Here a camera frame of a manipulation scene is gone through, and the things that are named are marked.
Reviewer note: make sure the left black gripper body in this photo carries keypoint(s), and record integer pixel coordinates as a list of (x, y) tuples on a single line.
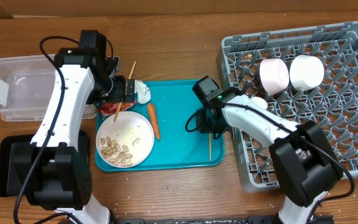
[(117, 92)]

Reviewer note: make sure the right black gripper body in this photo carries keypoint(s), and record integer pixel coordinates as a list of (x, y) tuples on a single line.
[(207, 124)]

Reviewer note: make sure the wooden chopstick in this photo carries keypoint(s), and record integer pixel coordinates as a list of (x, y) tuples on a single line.
[(210, 147), (120, 104)]

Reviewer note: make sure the red snack wrapper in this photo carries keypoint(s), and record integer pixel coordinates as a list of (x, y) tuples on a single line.
[(108, 108)]

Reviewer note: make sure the pink bowl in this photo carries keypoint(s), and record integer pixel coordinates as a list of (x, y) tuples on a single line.
[(274, 75)]

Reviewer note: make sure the white bowl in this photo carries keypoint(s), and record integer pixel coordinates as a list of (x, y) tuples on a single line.
[(306, 72)]

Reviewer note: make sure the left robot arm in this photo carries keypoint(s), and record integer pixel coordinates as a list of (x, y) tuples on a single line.
[(52, 172)]

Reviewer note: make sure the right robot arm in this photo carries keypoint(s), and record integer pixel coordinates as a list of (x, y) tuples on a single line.
[(304, 162)]

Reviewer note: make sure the crumpled white tissue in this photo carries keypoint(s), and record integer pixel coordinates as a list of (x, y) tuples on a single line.
[(142, 91)]

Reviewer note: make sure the orange carrot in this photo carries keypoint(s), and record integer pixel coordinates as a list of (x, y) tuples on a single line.
[(152, 113)]

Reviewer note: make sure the large white plate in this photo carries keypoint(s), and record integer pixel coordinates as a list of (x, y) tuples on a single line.
[(130, 129)]

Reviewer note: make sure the teal plastic tray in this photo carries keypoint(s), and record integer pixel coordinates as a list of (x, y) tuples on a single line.
[(177, 148)]

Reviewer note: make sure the white paper cup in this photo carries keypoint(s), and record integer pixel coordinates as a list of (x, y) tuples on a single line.
[(259, 102)]

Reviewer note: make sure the pile of peanuts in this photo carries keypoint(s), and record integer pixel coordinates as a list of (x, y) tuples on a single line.
[(117, 155)]

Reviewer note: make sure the clear plastic bin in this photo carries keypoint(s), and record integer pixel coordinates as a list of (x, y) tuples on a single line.
[(26, 86)]

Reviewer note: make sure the black bin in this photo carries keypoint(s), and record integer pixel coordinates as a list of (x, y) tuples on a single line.
[(9, 182)]

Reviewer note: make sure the grey dish rack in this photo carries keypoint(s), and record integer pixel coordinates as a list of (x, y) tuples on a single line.
[(333, 105)]

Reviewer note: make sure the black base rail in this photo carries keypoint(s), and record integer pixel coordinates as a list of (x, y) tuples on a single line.
[(255, 219)]

